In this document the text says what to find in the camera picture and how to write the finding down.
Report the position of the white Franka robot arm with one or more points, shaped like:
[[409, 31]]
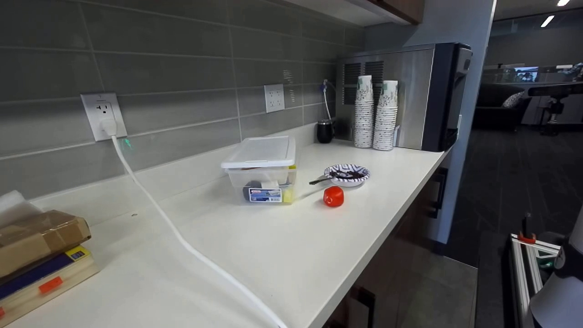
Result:
[[562, 301]]

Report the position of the dark wooden base cabinet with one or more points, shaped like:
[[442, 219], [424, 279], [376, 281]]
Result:
[[389, 261]]

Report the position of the yellow sponge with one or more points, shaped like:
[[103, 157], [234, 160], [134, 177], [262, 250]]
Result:
[[291, 184]]

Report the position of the clear plastic lidded container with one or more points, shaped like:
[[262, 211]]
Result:
[[262, 160]]

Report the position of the dark spoon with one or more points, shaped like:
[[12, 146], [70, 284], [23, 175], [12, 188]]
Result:
[[320, 179]]

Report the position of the blue and white box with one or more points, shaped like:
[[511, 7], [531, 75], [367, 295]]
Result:
[[265, 193]]

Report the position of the black mug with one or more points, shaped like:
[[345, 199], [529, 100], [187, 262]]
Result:
[[325, 131]]

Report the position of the patterned paper bowl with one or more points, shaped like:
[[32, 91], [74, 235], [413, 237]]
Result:
[[349, 175]]

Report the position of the stack of patterned paper cups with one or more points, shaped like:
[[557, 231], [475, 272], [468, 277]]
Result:
[[364, 111], [386, 115]]

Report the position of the dark tall appliance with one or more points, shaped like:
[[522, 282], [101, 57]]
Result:
[[447, 97]]

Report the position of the white outlet with plug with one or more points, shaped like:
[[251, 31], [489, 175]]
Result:
[[103, 113]]

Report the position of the computer monitor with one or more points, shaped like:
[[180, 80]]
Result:
[[526, 73]]

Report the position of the office chair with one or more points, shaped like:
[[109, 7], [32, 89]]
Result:
[[550, 100]]

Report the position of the brown cardboard box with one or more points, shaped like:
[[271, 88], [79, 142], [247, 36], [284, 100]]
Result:
[[38, 239]]

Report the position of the yellow and blue box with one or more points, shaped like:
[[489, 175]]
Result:
[[47, 282]]

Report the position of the ceiling light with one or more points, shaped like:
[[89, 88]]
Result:
[[548, 20], [564, 2]]

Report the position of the white double wall outlet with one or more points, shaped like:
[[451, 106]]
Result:
[[274, 97]]

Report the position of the aluminium robot stand frame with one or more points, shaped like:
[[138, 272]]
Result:
[[526, 266]]

